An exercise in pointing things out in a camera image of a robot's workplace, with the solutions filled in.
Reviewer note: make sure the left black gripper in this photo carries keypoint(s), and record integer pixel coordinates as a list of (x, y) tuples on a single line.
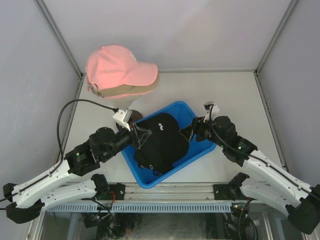
[(140, 135)]

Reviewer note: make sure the perforated grey cable duct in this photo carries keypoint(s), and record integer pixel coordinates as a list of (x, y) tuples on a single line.
[(148, 207)]

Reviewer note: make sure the black mounting plate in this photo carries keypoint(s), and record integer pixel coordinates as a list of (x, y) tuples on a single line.
[(116, 192), (226, 192)]

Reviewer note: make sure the beige cap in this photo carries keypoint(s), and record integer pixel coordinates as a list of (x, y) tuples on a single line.
[(124, 89)]

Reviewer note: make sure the pink baseball cap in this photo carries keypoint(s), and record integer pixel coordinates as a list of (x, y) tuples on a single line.
[(124, 95)]

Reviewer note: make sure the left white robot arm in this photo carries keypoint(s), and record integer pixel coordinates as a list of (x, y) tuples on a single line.
[(72, 178)]

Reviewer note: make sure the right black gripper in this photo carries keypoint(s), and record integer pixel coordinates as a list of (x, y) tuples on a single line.
[(198, 125)]

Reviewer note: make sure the aluminium mounting rail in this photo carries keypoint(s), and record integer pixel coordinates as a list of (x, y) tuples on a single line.
[(170, 192)]

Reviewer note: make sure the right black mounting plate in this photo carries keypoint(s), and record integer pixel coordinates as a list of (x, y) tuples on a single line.
[(226, 192)]

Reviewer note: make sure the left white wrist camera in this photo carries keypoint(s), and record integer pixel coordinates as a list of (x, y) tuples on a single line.
[(122, 117)]

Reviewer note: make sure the blue plastic bin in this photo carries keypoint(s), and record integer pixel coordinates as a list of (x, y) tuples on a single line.
[(184, 115)]

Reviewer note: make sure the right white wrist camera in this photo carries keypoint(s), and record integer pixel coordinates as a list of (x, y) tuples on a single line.
[(212, 110)]

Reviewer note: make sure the dark cap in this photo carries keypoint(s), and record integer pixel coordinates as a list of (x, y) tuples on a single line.
[(165, 146)]

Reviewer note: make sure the dark round wooden stand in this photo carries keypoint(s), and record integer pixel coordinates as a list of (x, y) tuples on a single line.
[(135, 116)]

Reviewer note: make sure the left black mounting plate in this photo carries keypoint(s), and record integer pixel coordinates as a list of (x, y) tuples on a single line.
[(116, 192)]

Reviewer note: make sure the beige mannequin head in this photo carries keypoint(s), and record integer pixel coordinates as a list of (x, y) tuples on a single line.
[(124, 102)]

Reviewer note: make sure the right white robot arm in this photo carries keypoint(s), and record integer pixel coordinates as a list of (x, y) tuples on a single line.
[(262, 180)]

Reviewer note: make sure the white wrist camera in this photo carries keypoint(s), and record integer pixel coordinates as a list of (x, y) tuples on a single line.
[(122, 117), (212, 110)]

